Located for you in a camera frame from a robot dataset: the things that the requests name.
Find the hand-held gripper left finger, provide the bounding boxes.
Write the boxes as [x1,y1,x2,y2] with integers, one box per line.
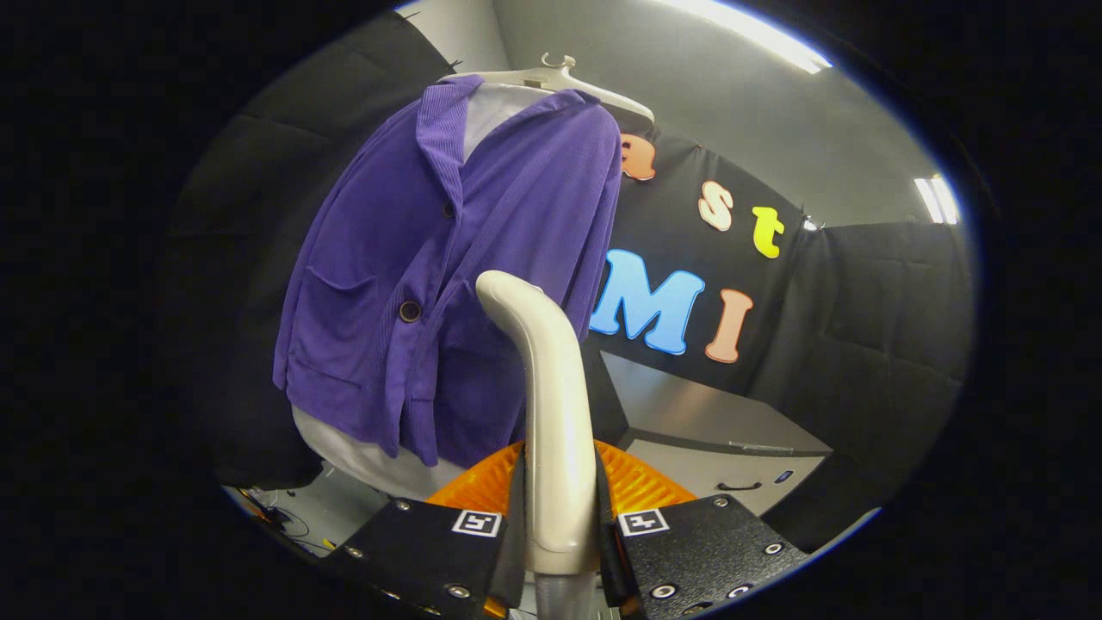
[323,441,528,620]

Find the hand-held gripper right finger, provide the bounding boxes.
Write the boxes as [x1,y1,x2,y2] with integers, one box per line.
[592,439,810,620]

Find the white garment steamer head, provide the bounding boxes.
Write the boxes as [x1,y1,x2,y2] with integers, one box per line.
[475,270,601,576]

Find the purple corduroy jacket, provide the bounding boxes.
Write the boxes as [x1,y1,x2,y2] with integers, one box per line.
[272,76,622,470]

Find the white plastic clothes hanger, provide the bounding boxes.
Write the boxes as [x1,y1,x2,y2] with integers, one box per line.
[443,53,655,123]

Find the grey drawer cabinet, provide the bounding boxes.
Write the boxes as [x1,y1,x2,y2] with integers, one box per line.
[598,351,834,518]

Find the large bright ceiling light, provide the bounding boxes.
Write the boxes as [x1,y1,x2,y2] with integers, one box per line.
[663,0,834,75]

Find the thin floor cables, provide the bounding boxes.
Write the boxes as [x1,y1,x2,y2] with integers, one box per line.
[228,487,338,554]

